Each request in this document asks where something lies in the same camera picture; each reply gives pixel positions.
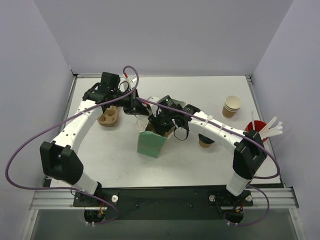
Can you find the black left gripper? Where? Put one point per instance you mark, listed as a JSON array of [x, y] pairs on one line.
[[137, 108]]

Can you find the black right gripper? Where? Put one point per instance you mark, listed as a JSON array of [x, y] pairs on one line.
[[160, 122]]

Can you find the green paper takeout bag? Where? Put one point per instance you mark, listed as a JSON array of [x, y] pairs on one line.
[[149, 142]]

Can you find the brown paper coffee cup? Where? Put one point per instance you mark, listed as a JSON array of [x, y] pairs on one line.
[[205, 144]]

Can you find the black plastic cup lid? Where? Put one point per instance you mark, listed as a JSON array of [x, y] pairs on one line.
[[204, 138]]

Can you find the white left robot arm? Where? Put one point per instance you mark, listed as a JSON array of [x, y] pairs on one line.
[[59, 157]]

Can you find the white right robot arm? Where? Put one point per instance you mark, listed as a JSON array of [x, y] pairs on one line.
[[247, 147]]

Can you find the brown pulp cup carrier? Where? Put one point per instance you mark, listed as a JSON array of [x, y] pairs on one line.
[[109, 118]]

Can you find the stack of brown paper cups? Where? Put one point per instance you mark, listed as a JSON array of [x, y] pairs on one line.
[[231, 106]]

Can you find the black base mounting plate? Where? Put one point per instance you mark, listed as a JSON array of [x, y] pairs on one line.
[[204, 202]]

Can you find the red cylindrical straw holder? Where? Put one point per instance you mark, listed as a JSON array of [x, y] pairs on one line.
[[257, 125]]

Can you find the white wrapped straws bundle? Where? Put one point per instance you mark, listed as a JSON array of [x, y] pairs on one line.
[[269, 130]]

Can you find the aluminium front rail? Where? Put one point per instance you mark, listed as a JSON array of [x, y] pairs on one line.
[[279, 198]]

